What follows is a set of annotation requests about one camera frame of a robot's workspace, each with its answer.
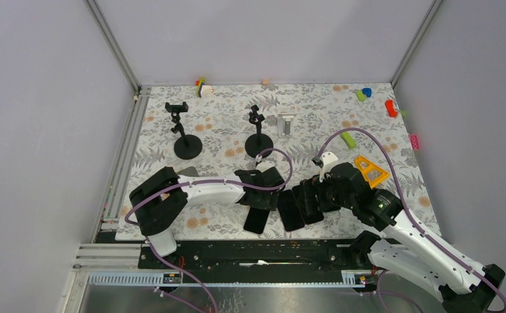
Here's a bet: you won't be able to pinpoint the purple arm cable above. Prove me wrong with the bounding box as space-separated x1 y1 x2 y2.
311 127 506 313
124 147 293 313

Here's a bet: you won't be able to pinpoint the red curved block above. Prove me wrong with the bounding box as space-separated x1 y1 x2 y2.
385 99 399 118

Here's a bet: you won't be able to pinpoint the floral patterned mat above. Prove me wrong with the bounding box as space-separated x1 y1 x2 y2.
126 83 439 232

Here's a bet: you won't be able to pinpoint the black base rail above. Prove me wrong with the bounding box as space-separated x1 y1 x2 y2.
138 239 381 284

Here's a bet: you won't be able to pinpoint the purple-edged smartphone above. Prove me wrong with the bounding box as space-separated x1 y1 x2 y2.
277 190 305 232

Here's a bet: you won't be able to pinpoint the silver-edged smartphone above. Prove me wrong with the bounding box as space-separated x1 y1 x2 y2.
243 207 270 235

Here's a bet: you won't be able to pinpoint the black smartphone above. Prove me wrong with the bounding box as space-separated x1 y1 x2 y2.
291 182 324 225

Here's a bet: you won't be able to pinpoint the black round-base phone stand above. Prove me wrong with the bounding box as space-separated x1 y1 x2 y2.
165 102 203 160

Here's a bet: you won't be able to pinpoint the lime green block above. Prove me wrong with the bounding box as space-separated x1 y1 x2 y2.
355 90 366 102

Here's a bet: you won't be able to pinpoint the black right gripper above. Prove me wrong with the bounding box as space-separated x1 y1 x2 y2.
295 172 356 215

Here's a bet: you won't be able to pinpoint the blue heart block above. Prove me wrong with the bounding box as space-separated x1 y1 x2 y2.
361 88 372 98

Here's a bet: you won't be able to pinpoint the black phone stand with phone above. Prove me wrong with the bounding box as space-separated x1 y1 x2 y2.
245 105 274 158

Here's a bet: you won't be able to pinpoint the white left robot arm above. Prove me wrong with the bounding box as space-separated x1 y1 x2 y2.
128 166 286 268

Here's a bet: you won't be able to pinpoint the silver metal phone stand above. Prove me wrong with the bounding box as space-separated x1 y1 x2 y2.
277 113 297 138

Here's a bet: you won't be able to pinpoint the yellow triangular plastic frame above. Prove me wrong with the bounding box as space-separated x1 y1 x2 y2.
354 156 390 188

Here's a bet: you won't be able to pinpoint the stacked coloured blocks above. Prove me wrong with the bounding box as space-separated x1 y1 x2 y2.
195 77 214 98

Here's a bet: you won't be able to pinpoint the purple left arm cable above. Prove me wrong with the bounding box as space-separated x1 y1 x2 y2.
124 147 293 313

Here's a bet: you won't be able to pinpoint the blue-edged smartphone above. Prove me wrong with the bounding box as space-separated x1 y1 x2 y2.
316 181 341 213

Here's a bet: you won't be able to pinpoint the green toy block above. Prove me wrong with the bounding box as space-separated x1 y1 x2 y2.
340 132 357 149

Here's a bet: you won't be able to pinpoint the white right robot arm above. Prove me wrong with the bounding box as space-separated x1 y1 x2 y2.
297 162 505 312

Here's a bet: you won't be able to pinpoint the pink lego brick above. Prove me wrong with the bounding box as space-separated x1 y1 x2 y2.
409 134 421 151

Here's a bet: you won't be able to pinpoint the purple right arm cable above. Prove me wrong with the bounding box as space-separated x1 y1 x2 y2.
311 127 506 313

